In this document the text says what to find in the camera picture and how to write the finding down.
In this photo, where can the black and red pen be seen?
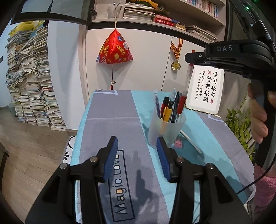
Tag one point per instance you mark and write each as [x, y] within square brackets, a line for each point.
[165, 101]

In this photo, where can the tall stack of books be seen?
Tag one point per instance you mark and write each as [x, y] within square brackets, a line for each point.
[32, 81]

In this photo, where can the grey and teal desk mat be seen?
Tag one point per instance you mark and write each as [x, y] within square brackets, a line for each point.
[120, 120]

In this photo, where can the person's right forearm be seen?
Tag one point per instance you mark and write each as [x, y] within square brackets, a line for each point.
[265, 189]

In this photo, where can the white pen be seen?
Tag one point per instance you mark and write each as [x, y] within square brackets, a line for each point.
[190, 141]

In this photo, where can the yellow plush toy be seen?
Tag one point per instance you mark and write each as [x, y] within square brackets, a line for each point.
[23, 27]

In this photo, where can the framed calligraphy sign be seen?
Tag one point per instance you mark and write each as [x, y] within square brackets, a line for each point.
[204, 88]

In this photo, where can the pile of grey magazines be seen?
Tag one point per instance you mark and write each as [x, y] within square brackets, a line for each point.
[201, 32]

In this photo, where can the green potted plant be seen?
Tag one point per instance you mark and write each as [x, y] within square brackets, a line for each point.
[239, 127]

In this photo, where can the black pen with clip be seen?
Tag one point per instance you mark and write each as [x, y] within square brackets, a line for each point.
[176, 107]

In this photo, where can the person's right hand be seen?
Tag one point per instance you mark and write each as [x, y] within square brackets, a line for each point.
[257, 116]

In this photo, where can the red pen with clear barrel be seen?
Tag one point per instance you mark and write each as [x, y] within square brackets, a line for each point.
[185, 90]

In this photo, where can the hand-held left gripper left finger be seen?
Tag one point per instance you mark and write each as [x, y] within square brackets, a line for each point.
[111, 157]

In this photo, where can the red hanging ornament with tassel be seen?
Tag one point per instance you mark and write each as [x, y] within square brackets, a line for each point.
[114, 49]

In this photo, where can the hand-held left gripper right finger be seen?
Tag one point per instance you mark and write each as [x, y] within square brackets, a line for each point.
[162, 157]

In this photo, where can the white patterned floor mat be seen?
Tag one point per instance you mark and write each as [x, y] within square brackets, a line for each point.
[69, 148]

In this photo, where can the yellow pen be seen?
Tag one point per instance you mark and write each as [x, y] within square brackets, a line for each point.
[166, 114]

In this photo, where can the white pen holder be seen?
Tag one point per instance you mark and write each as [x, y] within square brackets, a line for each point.
[114, 11]

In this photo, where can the red books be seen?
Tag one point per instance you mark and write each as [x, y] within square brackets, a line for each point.
[165, 19]

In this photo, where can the white bookshelf cabinet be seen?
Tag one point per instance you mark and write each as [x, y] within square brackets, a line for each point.
[146, 64]

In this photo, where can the frosted plastic cup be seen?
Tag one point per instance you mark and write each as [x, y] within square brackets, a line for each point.
[163, 133]

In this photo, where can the gold medal with ribbon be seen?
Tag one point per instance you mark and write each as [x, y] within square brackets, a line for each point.
[175, 64]

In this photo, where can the stack of paper booklets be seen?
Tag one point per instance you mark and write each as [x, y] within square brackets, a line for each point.
[138, 12]

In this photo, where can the row of upright books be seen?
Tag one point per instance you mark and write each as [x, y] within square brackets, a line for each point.
[203, 6]

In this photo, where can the pink and green eraser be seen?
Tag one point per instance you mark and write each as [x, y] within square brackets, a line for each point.
[178, 143]

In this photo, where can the blue pen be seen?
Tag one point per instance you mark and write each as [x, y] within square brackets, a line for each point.
[157, 105]

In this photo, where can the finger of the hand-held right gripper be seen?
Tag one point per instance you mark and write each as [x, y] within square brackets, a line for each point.
[196, 57]

